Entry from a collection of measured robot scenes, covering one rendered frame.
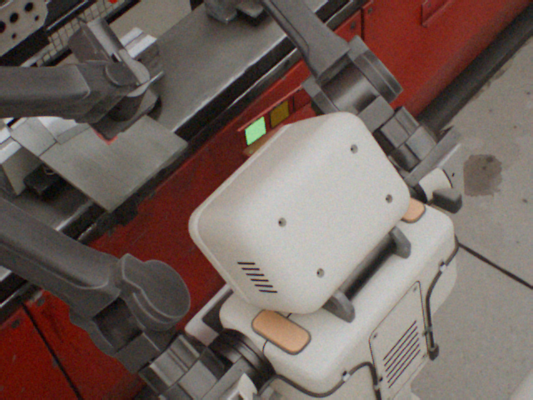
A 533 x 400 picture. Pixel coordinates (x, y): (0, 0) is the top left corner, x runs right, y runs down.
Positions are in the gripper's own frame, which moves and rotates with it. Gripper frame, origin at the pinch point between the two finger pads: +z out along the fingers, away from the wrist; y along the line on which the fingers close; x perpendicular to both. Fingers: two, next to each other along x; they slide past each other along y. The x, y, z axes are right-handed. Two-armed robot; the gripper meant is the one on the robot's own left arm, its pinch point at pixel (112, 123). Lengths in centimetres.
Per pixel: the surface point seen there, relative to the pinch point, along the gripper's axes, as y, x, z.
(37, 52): -1.3, -18.6, 6.7
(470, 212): -89, 70, 84
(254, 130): -27.5, 15.0, 20.8
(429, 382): -39, 89, 72
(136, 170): 1.3, 7.9, 3.3
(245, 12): -45, -4, 22
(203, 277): -12, 30, 62
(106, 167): 4.1, 4.1, 5.5
